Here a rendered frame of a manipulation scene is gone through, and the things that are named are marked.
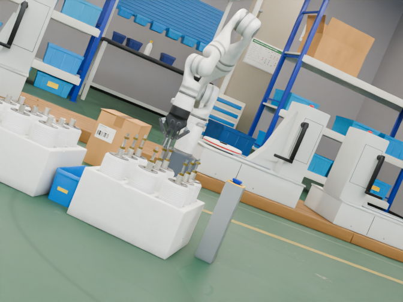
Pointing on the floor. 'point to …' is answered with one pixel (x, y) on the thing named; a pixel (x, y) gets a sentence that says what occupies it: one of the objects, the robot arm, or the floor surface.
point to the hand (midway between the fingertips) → (167, 142)
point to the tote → (229, 136)
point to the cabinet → (224, 111)
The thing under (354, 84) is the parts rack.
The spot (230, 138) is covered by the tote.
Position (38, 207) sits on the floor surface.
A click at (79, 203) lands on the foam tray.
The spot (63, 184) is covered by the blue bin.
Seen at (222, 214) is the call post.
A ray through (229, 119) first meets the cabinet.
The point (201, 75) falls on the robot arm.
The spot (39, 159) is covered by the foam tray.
